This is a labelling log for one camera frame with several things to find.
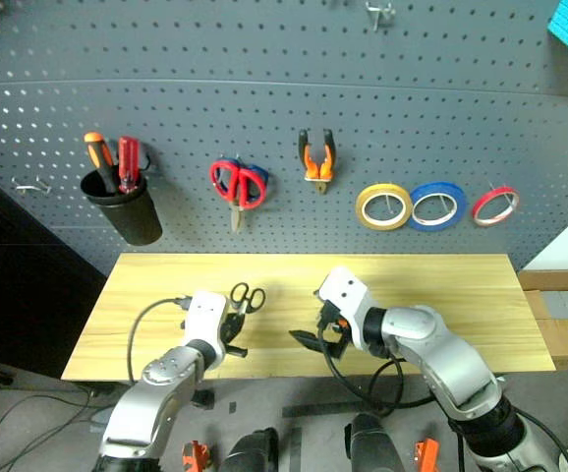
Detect orange black handled screwdriver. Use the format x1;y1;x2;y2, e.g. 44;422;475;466
84;131;120;195

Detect silver pegboard hook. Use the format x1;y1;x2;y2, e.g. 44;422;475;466
11;175;52;196
365;0;395;32

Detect brown cardboard box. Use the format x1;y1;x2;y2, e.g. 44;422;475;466
516;268;568;371

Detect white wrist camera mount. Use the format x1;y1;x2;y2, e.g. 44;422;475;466
183;289;230;351
316;266;379;348

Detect red handled scissors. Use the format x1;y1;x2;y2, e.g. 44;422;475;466
208;159;269;233

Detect blue tape roll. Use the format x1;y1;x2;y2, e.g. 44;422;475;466
408;182;468;232

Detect yellow tape roll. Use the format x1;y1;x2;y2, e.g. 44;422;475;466
355;183;414;231

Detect red tape roll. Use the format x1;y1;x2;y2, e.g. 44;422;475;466
470;185;521;228

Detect black plastic cup holder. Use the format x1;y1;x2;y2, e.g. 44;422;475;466
80;169;164;247

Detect black floor cable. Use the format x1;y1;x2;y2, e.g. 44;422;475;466
0;381;99;472

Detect grey metal pegboard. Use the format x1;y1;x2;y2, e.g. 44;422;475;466
0;0;568;276

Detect orange plastic part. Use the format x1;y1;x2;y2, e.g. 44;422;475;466
413;438;441;472
181;440;212;472

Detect red handled screwdriver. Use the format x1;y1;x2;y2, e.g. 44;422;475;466
117;136;142;194

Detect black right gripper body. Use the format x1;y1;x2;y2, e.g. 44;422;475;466
314;298;353;349

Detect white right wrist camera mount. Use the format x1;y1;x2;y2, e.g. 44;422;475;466
316;266;379;348

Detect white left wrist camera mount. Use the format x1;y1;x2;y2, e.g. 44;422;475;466
183;289;230;351

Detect black handled scissors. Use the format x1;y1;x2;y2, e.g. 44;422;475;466
228;281;267;317

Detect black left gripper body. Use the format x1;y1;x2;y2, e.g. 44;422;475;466
219;310;240;351

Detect dark rounded shape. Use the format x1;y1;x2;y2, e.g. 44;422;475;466
344;411;404;472
220;426;281;472

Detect black floor tape strip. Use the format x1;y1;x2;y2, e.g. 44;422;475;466
281;400;364;419

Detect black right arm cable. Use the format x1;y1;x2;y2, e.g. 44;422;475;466
315;314;436;419

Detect blue handled scissors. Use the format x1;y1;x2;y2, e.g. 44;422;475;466
219;156;271;191

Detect orange black pliers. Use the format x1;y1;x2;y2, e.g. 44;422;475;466
298;128;336;196

